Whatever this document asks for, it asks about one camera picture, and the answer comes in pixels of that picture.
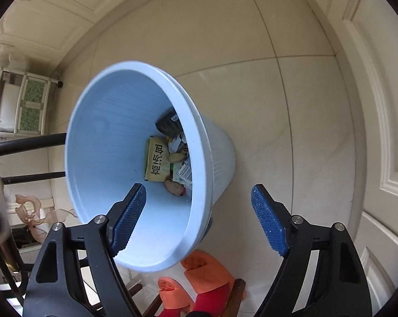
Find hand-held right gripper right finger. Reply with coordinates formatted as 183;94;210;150
251;184;373;317

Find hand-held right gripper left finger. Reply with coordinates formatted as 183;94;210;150
22;183;147;317

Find large ginger piece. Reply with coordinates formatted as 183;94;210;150
164;179;186;196

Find yellow snack packet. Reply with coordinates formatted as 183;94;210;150
144;136;172;183

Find light blue trash bin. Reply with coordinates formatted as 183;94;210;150
64;61;236;273

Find dark foil wrapper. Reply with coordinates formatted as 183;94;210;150
155;112;183;138

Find orange slipper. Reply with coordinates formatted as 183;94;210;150
157;277;195;310
181;250;236;295

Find person's red trousers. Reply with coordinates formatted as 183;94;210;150
157;284;233;317

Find pink ribbon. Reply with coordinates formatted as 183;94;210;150
15;194;79;239

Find white panel door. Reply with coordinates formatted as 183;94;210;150
324;0;398;304

